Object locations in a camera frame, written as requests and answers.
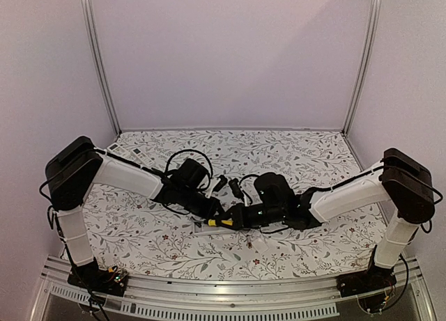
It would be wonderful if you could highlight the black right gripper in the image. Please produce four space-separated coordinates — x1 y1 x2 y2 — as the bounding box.
215 203 285 232

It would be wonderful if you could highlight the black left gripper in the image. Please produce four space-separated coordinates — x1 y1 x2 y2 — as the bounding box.
178 187 224 223

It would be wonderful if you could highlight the yellow handled screwdriver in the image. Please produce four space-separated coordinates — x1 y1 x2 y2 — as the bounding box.
203 219 233 227

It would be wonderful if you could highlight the white battery cover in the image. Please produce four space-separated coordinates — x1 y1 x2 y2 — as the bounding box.
252 240 269 253

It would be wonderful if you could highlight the white remote control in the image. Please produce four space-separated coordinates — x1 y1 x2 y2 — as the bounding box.
192 221 234 236

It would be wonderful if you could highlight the long white remote with buttons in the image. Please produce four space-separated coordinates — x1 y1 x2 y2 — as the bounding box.
131 148 154 168

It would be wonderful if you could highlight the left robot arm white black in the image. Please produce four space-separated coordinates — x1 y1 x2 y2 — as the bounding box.
44 136 224 289

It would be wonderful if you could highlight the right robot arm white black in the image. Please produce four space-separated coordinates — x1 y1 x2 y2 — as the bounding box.
209 148 438 290

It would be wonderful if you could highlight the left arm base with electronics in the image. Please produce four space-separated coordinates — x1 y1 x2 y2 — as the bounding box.
68 258 128 297

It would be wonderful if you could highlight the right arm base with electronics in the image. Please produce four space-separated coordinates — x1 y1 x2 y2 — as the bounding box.
336 258 397 314

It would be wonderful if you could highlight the small white remote far left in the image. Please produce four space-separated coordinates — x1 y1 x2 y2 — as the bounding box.
107 143 130 157

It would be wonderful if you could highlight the floral patterned table mat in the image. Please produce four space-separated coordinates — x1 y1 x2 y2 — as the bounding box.
83 131 385 281

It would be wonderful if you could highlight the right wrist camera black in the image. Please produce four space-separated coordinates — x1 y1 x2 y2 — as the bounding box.
229 178 252 206

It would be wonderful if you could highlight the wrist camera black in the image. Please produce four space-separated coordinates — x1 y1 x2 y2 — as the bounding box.
206 175 228 198
229 178 252 206

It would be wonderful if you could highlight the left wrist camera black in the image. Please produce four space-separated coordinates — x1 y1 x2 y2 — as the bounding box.
206 175 228 198

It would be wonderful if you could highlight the left aluminium frame post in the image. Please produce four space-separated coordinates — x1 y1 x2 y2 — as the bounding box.
81 0 122 136

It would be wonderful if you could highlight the aluminium frame post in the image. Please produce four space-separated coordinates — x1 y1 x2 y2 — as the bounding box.
81 0 122 136
342 0 382 137

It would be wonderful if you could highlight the right aluminium frame post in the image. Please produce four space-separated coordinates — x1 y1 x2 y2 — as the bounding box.
342 0 382 137

